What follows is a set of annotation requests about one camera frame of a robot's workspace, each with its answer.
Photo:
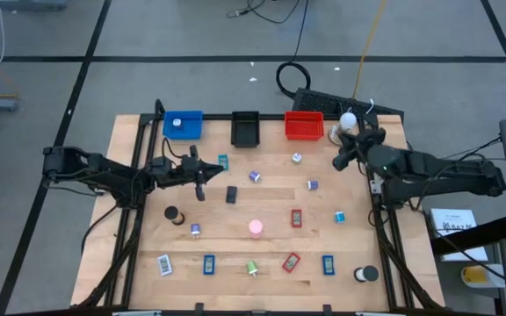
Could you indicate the white sand hourglass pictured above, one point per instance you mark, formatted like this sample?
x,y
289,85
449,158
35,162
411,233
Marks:
x,y
370,273

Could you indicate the blue power adapter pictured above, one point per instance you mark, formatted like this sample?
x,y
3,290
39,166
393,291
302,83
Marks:
x,y
340,217

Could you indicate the black plastic basket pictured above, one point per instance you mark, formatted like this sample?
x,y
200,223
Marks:
x,y
245,131

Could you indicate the red plastic basket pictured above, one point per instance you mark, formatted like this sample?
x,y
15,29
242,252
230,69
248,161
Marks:
x,y
303,127

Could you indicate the pink hourglass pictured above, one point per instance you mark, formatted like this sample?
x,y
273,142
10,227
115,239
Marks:
x,y
255,227

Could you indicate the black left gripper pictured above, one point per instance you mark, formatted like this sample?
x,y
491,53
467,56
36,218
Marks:
x,y
182,173

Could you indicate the black aluminium table frame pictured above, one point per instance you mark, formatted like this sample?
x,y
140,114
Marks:
x,y
218,117

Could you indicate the blue plastic basket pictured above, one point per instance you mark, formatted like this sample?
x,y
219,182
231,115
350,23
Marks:
x,y
191,131

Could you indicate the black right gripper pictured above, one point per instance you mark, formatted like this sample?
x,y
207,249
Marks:
x,y
369,138

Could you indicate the grey metal bracket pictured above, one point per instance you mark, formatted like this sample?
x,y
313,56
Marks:
x,y
377,184

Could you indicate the small black digital display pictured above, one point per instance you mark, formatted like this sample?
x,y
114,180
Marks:
x,y
231,194

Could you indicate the white printed booklet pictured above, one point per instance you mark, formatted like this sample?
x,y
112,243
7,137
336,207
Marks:
x,y
455,219

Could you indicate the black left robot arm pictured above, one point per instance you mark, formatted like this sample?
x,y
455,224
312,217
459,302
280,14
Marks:
x,y
103,173

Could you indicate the small blue digital display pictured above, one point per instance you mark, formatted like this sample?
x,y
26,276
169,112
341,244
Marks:
x,y
328,265
209,264

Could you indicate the white power adapter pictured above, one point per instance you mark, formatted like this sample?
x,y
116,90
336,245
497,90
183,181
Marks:
x,y
176,123

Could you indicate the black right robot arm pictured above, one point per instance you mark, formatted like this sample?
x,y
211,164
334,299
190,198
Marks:
x,y
433,171

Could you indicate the orange sand hourglass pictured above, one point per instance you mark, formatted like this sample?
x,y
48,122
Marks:
x,y
171,213

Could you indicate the small red digital display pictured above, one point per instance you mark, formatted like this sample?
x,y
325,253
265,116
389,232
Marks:
x,y
296,218
291,262

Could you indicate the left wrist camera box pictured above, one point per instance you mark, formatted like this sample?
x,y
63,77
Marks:
x,y
161,163

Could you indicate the white bulb table lamp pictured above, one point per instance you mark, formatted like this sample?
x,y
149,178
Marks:
x,y
348,119

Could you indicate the small teal digital display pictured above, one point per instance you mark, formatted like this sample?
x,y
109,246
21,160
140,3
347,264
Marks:
x,y
223,162

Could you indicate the small white digital display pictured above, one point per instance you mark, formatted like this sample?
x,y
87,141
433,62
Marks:
x,y
164,265

